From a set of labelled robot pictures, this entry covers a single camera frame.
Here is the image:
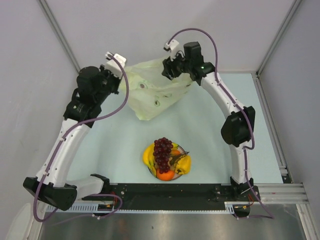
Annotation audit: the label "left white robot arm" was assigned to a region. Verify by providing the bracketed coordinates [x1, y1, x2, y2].
[23, 65, 123, 211]

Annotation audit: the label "dark red fake grapes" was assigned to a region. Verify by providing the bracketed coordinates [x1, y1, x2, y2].
[153, 137, 174, 172]

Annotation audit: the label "green orange fake mango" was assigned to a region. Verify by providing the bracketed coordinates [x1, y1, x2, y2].
[170, 149, 181, 158]

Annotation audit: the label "pale yellow plastic bag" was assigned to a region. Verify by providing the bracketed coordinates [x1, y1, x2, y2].
[124, 58, 193, 121]

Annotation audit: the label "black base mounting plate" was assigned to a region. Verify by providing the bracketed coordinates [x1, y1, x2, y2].
[81, 182, 261, 211]

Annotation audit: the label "small yellow fake fruit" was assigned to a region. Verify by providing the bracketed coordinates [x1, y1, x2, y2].
[175, 155, 192, 175]

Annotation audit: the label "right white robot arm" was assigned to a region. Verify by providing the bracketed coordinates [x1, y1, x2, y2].
[162, 39, 258, 201]

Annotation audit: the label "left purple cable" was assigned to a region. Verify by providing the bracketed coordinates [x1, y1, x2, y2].
[33, 53, 131, 223]

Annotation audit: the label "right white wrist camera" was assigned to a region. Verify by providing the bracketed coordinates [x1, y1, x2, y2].
[163, 39, 181, 61]

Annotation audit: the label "white slotted cable duct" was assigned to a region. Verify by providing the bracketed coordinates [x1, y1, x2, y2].
[72, 201, 237, 214]

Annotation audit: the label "purple cable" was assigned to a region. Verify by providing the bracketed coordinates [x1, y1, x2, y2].
[167, 27, 275, 220]
[33, 53, 131, 223]

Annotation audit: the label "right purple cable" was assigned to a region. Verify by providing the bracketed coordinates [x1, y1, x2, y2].
[167, 27, 275, 220]

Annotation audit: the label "yellow fake banana bunch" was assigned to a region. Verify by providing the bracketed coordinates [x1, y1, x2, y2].
[142, 143, 181, 177]

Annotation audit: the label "orange fake tangerine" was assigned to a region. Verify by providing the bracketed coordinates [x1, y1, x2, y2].
[156, 169, 175, 181]

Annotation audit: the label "brown fake longan branch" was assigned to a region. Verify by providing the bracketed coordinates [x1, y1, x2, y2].
[168, 151, 189, 166]

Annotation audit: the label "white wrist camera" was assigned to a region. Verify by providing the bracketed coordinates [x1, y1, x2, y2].
[104, 51, 127, 79]
[163, 39, 181, 61]

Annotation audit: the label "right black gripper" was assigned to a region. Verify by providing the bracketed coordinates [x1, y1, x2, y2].
[161, 49, 191, 82]

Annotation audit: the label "aluminium frame rail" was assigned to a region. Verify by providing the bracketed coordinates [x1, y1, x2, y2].
[256, 183, 309, 204]

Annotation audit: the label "round printed plate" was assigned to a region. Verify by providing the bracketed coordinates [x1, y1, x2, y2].
[142, 139, 191, 181]

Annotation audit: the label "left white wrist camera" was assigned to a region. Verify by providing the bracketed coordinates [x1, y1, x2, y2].
[104, 51, 127, 79]

